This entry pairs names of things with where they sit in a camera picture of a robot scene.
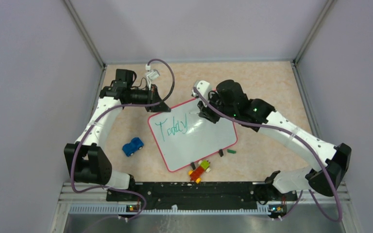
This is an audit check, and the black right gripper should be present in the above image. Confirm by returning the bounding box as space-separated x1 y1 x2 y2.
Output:
197 92 237 124

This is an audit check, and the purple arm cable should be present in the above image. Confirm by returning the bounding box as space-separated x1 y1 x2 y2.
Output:
193 86 343 223
70 58 176 222

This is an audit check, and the pink-framed whiteboard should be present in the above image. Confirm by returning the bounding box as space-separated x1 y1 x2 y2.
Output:
148 99 238 172

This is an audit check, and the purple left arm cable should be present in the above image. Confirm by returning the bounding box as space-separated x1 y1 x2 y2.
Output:
70 58 176 222

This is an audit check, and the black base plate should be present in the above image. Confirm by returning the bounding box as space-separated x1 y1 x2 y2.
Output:
106 182 298 210

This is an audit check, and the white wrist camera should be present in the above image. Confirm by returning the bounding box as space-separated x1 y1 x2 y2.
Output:
145 64 160 87
191 80 212 99

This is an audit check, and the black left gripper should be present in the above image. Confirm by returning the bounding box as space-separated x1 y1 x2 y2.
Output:
127 83 171 113

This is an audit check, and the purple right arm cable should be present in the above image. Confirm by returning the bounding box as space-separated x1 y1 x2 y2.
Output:
193 86 343 223

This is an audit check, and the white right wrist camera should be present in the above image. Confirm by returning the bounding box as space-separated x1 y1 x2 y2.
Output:
191 80 212 99

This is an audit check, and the blue toy car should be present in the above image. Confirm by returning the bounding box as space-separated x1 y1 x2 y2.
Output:
122 137 144 157

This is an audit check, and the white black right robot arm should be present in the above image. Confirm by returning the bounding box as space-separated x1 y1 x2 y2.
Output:
192 80 352 200

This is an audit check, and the red yellow toy brick car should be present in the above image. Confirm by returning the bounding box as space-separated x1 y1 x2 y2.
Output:
188 160 211 183

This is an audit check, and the green marker cap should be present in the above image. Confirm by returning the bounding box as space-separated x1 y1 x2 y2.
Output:
227 149 236 154

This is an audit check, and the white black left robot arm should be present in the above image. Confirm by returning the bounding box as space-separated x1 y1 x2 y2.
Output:
64 68 171 201

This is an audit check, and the aluminium frame rail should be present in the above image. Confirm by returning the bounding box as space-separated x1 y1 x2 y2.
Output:
51 182 362 233

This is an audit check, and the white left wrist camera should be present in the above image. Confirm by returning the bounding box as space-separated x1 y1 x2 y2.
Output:
145 64 160 87

